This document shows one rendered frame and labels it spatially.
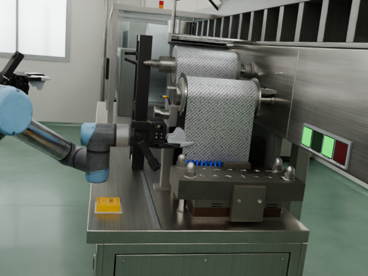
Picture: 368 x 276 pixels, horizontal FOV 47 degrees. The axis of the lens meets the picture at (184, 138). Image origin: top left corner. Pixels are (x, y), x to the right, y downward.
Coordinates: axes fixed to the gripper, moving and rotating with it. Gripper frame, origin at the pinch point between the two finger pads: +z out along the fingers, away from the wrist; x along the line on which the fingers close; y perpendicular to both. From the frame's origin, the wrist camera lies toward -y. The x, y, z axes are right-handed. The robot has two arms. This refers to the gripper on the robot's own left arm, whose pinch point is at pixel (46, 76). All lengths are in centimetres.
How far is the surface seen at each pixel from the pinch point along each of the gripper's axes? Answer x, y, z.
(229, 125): 80, -4, 29
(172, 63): 45, -17, 29
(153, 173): 50, 27, 25
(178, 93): 68, -11, 15
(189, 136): 74, 2, 17
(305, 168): 90, 13, 68
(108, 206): 75, 22, -12
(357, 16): 116, -44, 25
